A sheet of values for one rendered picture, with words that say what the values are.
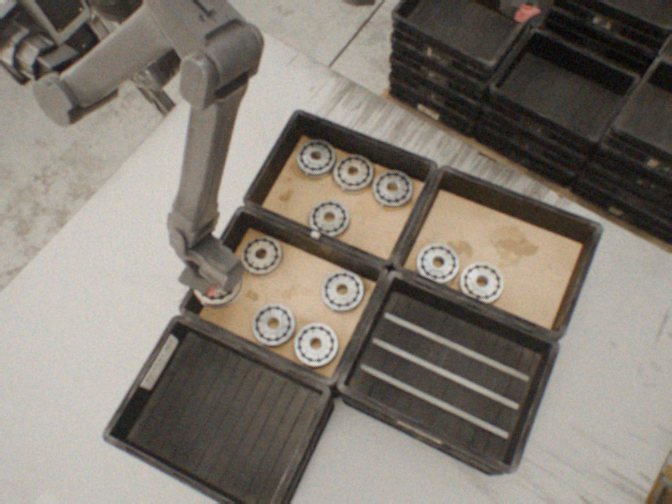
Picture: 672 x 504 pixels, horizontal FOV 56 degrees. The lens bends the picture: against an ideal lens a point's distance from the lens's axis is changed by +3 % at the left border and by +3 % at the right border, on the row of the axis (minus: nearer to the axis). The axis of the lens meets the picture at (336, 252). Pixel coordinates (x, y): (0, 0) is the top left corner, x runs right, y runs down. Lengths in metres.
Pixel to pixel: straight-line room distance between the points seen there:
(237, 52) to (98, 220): 1.16
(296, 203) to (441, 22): 1.03
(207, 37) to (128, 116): 2.15
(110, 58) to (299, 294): 0.77
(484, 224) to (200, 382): 0.79
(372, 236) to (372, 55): 1.48
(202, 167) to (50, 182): 1.99
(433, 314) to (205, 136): 0.80
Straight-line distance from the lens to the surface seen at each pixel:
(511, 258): 1.56
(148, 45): 0.86
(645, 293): 1.77
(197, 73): 0.77
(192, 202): 1.00
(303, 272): 1.52
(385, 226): 1.56
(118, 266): 1.79
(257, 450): 1.45
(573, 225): 1.55
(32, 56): 1.13
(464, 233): 1.57
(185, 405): 1.50
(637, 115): 2.28
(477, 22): 2.38
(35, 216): 2.84
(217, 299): 1.30
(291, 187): 1.62
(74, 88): 1.05
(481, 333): 1.49
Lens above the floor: 2.25
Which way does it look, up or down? 68 degrees down
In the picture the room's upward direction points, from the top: 8 degrees counter-clockwise
